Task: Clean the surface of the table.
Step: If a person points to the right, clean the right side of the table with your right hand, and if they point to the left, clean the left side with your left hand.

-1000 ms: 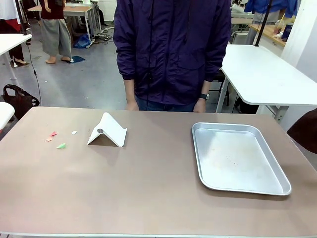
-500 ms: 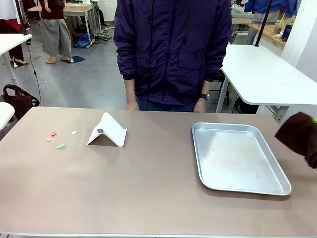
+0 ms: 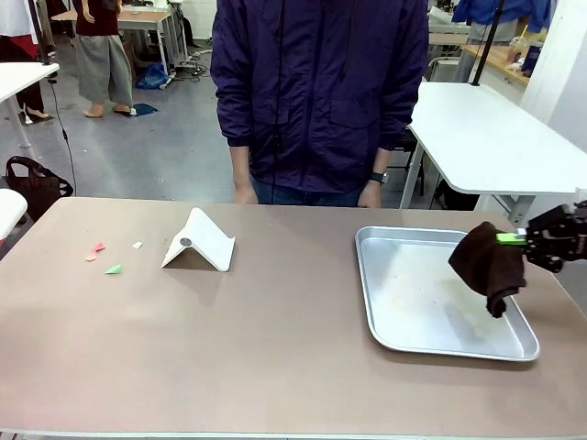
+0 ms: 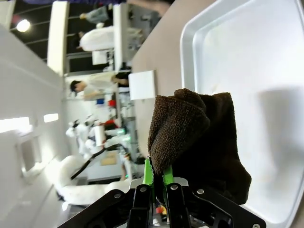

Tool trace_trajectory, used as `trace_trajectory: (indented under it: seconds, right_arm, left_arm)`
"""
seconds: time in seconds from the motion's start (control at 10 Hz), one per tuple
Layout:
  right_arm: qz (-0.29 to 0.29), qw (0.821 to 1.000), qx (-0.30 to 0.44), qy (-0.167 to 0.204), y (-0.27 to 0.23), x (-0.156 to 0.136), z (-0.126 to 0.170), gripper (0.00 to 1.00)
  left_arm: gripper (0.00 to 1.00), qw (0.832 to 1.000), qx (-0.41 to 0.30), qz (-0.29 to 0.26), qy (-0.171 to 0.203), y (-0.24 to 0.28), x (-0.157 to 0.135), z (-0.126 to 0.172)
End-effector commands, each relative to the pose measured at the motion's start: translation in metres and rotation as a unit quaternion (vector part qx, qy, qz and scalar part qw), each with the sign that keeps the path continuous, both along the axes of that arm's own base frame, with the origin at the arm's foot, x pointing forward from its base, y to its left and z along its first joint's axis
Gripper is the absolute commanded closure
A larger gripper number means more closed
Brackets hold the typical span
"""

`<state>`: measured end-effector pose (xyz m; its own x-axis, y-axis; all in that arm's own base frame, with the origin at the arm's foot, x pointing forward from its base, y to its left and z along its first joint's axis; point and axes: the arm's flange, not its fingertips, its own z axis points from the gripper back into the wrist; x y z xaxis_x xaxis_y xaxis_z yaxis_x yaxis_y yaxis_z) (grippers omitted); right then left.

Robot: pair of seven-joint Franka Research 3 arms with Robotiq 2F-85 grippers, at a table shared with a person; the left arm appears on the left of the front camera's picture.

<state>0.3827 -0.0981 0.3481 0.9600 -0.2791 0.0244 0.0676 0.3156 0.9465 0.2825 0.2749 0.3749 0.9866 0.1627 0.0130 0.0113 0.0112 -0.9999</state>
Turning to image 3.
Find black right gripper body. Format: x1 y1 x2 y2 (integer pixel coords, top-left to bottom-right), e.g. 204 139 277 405
561 200 587 264

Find dark brown cloth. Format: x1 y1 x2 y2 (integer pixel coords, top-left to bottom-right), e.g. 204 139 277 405
448 221 528 320

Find person's right forearm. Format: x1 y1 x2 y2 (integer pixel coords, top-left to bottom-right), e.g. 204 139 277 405
230 145 251 183

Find person's left forearm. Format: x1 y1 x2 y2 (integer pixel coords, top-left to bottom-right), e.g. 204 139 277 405
371 146 392 175

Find person's left hand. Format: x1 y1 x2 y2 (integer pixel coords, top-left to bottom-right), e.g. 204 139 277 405
357 181 382 209

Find person's right hand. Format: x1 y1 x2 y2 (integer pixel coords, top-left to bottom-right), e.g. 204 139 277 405
232 181 259 205

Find large white table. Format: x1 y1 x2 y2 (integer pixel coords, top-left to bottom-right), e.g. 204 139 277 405
405 81 587 226

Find silver metal tray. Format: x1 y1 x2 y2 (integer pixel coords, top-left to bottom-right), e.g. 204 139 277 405
354 225 541 363

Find wooden counter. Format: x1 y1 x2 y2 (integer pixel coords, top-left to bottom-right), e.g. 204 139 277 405
461 43 533 87

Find dark blue bottle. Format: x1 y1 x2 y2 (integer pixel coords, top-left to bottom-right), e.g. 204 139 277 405
521 41 545 79

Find plastic drink cup with straw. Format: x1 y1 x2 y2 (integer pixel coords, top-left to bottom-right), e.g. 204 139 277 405
506 25 529 64

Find black metal pole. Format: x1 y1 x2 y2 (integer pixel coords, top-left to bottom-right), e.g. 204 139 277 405
471 0 506 88

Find person in purple jacket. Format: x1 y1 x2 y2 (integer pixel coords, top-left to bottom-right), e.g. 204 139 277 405
209 0 430 207

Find white folded roller stand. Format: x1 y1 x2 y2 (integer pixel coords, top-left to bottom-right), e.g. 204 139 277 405
160 206 237 273

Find blue plastic bag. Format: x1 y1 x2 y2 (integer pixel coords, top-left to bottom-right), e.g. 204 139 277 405
136 61 169 91

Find wooden top background table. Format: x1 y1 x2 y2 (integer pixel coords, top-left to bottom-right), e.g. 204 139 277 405
50 7 179 80

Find person in grey trousers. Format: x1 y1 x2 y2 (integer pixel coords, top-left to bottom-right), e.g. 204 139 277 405
72 0 136 119

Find black handbag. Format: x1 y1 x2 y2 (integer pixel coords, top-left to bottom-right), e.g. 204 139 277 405
5 155 75 224

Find small white table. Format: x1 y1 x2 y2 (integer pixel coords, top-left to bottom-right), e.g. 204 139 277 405
0 61 61 160

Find person in red white clothes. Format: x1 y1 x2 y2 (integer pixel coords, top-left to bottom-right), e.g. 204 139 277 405
0 0 56 126

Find thin black hanging cable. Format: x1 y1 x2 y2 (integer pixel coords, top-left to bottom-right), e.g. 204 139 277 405
47 76 79 197

